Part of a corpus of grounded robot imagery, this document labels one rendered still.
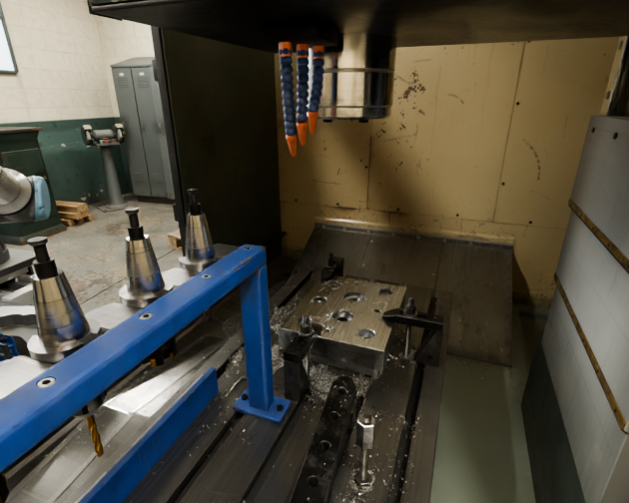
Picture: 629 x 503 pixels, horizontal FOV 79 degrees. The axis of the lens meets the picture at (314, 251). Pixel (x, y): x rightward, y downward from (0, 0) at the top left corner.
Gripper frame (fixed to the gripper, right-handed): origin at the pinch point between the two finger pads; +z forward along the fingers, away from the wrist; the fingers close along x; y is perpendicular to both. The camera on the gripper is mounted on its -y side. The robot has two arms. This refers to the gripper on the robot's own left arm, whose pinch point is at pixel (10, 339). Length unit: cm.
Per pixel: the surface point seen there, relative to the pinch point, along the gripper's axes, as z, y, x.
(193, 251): 10.4, -4.4, -20.0
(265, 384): 16.5, 22.8, -26.0
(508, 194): 63, 13, -148
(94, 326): 11.5, -2.7, -2.1
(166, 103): -40, -25, -77
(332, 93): 26, -25, -40
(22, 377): 11.2, -1.9, 5.3
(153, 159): -370, 42, -409
